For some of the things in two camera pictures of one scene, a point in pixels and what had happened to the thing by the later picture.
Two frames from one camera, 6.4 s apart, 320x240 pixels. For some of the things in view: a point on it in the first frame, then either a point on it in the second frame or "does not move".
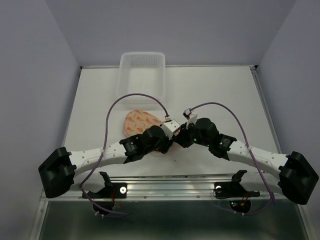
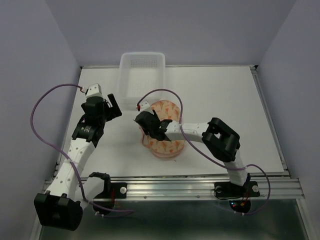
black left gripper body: [162, 146] -> [103, 116]
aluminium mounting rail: [179, 187] does not move
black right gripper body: [196, 139] -> [155, 116]
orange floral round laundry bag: [137, 122] -> [161, 148]
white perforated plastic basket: [142, 73] does not move
